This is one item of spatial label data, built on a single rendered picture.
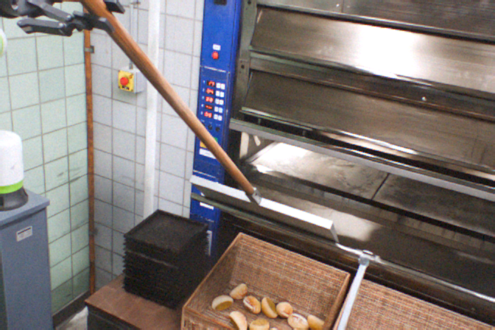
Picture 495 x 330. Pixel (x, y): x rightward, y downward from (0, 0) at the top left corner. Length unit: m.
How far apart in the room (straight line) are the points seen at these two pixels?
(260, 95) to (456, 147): 0.80
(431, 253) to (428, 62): 0.76
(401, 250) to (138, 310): 1.16
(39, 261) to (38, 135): 0.76
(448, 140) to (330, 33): 0.60
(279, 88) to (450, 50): 0.67
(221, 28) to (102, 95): 0.81
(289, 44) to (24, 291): 1.36
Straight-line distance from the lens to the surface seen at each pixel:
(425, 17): 1.92
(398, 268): 1.77
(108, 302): 2.39
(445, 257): 2.16
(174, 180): 2.51
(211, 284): 2.27
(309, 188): 2.16
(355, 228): 2.19
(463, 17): 1.91
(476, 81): 1.90
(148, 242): 2.21
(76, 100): 2.67
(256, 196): 1.67
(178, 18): 2.30
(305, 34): 2.03
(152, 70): 1.01
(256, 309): 2.29
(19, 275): 1.97
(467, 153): 1.96
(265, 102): 2.12
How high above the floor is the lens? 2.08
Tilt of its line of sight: 23 degrees down
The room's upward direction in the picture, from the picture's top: 7 degrees clockwise
